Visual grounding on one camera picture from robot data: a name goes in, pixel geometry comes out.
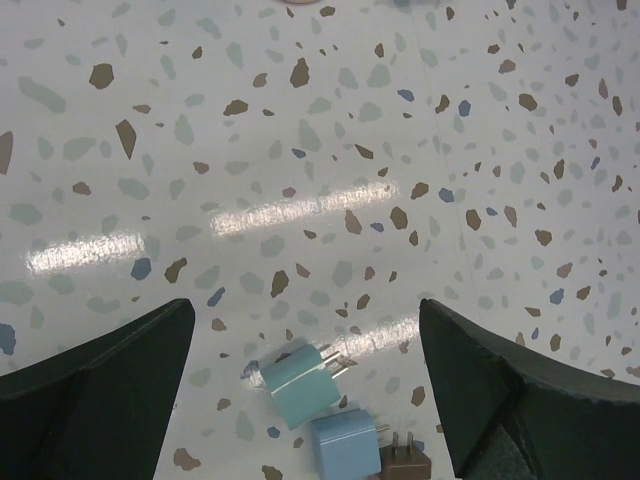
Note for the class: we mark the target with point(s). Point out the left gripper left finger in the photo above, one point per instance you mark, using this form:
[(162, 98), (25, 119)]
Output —
[(99, 410)]

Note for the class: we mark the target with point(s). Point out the light blue plug adapter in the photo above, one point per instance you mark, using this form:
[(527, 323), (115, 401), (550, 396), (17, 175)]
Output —
[(346, 445)]

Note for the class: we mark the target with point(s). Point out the brown pink plug adapter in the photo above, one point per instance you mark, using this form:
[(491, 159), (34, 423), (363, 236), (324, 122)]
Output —
[(404, 461)]

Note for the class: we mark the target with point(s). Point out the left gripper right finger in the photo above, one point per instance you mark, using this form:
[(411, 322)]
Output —
[(508, 412)]

